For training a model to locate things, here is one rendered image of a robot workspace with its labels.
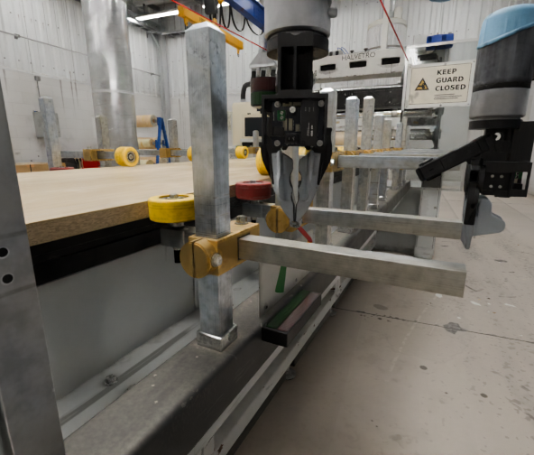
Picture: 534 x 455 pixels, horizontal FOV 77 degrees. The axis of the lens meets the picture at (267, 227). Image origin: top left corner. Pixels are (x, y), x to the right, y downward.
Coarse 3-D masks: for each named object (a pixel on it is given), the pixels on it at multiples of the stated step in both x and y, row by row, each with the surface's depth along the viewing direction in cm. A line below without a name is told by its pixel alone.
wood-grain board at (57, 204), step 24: (96, 168) 130; (120, 168) 130; (144, 168) 130; (168, 168) 130; (240, 168) 130; (24, 192) 64; (48, 192) 64; (72, 192) 64; (96, 192) 64; (120, 192) 64; (144, 192) 64; (168, 192) 64; (192, 192) 65; (24, 216) 43; (48, 216) 43; (72, 216) 44; (96, 216) 47; (120, 216) 50; (144, 216) 55; (48, 240) 41
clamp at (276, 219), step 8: (312, 200) 75; (272, 208) 67; (280, 208) 65; (272, 216) 66; (280, 216) 65; (272, 224) 66; (280, 224) 65; (288, 224) 65; (304, 224) 72; (280, 232) 66
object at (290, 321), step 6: (312, 294) 67; (318, 294) 67; (306, 300) 64; (312, 300) 64; (300, 306) 62; (306, 306) 62; (294, 312) 59; (300, 312) 59; (288, 318) 58; (294, 318) 58; (282, 324) 56; (288, 324) 56; (282, 330) 54; (288, 330) 54
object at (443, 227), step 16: (256, 208) 75; (320, 208) 70; (320, 224) 69; (336, 224) 67; (352, 224) 66; (368, 224) 64; (384, 224) 63; (400, 224) 62; (416, 224) 61; (432, 224) 59; (448, 224) 58
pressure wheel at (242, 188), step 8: (240, 184) 73; (248, 184) 72; (256, 184) 72; (264, 184) 73; (240, 192) 73; (248, 192) 72; (256, 192) 72; (264, 192) 73; (248, 200) 76; (256, 200) 76
